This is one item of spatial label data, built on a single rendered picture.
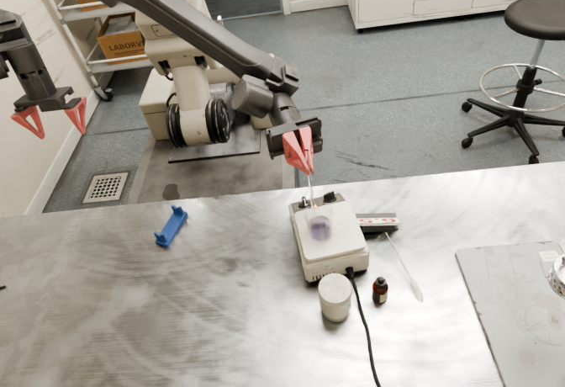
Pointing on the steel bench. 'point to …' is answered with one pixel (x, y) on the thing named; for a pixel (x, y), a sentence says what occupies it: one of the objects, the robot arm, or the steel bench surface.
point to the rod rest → (171, 226)
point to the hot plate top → (343, 229)
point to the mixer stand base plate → (519, 310)
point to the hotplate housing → (351, 261)
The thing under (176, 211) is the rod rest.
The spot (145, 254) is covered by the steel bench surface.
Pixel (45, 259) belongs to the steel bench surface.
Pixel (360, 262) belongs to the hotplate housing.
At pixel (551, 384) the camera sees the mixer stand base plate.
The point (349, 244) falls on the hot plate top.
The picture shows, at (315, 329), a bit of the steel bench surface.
